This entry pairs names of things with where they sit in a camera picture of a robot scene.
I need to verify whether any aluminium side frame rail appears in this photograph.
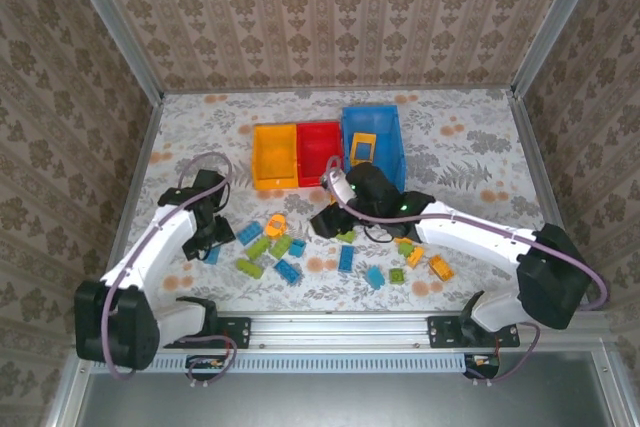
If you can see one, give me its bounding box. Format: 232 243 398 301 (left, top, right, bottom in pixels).
507 91 566 233
102 94 165 273

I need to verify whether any grey metal panel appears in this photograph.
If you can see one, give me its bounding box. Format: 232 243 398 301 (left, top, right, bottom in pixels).
74 371 621 427

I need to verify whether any small controller board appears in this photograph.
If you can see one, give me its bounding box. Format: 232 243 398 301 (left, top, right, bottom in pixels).
185 354 227 382
463 352 502 381

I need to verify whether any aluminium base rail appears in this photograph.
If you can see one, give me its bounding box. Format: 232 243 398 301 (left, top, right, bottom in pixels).
149 311 619 351

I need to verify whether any white slotted cable duct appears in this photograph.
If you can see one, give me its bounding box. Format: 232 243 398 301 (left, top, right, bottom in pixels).
89 351 469 375

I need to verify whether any aluminium frame post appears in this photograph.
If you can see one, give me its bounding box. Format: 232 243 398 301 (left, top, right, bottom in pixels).
58 0 165 101
510 0 610 98

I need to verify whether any blue plastic bin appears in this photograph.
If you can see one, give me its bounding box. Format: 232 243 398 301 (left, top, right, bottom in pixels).
341 104 407 186

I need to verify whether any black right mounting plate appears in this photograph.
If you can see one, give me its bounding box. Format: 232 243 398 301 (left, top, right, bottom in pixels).
426 315 521 350

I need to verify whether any small right controller board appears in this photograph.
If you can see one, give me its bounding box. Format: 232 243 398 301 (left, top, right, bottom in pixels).
463 352 502 381

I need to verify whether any black mounting plate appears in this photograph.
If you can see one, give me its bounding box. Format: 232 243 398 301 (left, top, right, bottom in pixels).
426 315 521 350
163 315 252 350

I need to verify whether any yellow lego window frame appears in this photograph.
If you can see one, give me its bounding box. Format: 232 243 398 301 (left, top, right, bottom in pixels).
349 132 379 167

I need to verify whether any red plastic bin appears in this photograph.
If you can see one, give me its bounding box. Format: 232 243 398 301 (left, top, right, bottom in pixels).
295 120 346 189

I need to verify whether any thin black right gripper cable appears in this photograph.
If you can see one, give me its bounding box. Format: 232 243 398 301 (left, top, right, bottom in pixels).
363 225 397 245

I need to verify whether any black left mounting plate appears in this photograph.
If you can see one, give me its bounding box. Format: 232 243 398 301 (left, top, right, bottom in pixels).
163 315 252 350

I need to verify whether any aluminium back frame rail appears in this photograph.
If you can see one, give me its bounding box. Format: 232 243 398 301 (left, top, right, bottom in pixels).
160 86 514 95

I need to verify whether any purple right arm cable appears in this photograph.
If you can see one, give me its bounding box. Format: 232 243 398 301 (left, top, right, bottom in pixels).
325 155 612 384

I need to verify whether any yellow plastic bin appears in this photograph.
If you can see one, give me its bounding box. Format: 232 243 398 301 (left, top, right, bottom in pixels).
251 123 301 192

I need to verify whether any yellow round lego piece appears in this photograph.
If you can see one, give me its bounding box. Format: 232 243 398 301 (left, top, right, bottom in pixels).
264 214 289 239

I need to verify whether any small left controller board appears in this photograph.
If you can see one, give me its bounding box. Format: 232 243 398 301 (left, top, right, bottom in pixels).
185 354 227 382

